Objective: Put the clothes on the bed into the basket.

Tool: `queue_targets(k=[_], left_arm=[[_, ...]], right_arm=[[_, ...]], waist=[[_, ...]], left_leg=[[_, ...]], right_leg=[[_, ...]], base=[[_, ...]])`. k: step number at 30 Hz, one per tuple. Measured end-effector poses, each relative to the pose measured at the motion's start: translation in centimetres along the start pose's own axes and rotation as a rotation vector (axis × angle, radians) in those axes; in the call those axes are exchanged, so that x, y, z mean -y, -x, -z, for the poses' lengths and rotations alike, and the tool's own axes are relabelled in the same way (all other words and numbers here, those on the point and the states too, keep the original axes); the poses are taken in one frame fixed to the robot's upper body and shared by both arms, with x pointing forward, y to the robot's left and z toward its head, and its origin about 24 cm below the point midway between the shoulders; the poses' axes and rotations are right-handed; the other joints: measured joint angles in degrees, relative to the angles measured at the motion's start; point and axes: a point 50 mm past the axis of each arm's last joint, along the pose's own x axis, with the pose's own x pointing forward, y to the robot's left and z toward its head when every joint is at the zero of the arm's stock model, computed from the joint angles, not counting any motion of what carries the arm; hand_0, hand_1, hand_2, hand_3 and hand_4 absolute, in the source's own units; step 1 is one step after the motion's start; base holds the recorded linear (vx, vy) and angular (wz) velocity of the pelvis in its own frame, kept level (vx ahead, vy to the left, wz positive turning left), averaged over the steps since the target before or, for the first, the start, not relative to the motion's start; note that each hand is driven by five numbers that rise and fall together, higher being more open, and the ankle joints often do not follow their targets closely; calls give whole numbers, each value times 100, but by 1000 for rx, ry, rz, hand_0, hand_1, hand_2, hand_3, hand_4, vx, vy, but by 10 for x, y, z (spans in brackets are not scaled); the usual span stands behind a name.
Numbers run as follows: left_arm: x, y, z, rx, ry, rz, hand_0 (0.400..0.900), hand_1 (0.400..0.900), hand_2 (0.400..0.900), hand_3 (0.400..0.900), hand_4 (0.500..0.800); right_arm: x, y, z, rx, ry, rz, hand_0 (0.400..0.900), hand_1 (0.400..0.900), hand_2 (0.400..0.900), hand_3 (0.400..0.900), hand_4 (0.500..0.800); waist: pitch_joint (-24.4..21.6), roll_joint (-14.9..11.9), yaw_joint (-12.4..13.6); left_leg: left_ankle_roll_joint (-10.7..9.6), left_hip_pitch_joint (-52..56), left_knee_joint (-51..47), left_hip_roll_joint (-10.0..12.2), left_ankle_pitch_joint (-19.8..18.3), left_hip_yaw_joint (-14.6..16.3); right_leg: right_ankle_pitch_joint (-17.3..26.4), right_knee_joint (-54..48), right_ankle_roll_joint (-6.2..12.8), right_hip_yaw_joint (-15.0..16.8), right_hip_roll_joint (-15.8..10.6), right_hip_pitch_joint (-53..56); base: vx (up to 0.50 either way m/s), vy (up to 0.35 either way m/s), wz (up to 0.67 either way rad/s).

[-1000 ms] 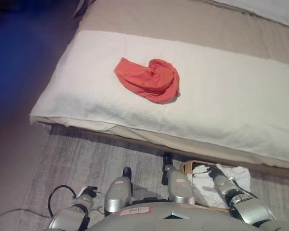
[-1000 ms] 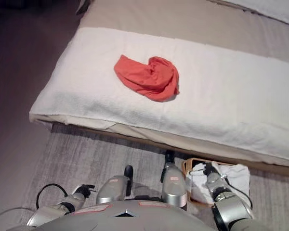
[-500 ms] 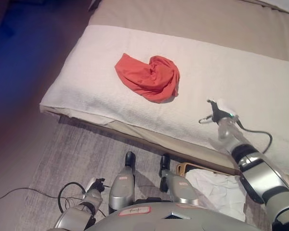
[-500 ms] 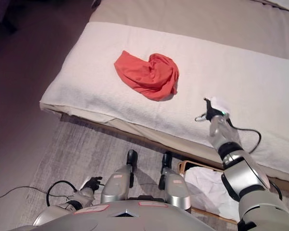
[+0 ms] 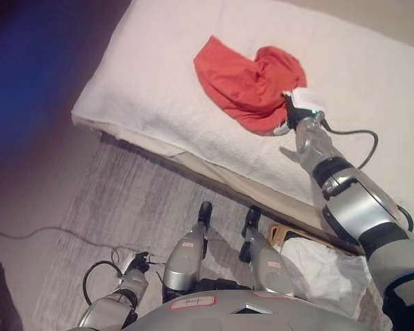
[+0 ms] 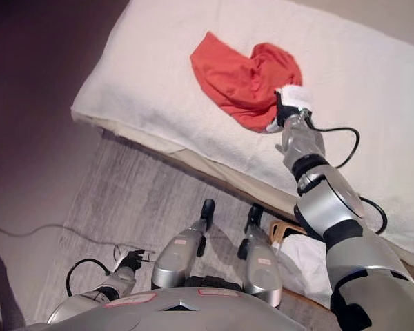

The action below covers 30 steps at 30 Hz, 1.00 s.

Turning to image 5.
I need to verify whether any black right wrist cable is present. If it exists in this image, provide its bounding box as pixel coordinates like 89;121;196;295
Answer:
321;116;414;232

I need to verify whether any silver right robot leg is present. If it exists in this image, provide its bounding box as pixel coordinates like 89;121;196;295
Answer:
239;205;296;298

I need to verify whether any thin grey floor cable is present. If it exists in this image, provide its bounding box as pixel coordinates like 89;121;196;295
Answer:
0;221;161;267

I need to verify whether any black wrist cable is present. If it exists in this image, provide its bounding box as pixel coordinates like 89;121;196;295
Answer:
82;260;126;306
321;116;414;232

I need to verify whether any white terry blanket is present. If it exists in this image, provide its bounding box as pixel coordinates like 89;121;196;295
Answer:
70;0;414;208

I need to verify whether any silver left robot leg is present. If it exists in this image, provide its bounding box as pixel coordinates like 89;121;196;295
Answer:
161;201;213;301

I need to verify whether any brown bed frame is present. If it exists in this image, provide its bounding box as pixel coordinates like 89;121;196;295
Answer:
99;130;366;257

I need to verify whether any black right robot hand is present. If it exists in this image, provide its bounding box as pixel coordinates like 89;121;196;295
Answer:
272;87;326;137

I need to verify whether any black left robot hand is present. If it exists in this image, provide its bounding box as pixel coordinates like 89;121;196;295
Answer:
124;251;151;274

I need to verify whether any beige duvet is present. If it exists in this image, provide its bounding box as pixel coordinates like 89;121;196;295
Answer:
362;0;414;54

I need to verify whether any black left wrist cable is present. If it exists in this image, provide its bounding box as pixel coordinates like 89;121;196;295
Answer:
82;260;126;306

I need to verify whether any silver robot leg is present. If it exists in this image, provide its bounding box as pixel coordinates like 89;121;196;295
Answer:
161;201;213;301
239;205;296;298

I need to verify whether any grey area rug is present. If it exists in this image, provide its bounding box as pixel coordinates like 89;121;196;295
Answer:
30;140;394;331

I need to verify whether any orange garment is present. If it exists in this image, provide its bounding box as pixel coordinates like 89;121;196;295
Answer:
193;35;308;137

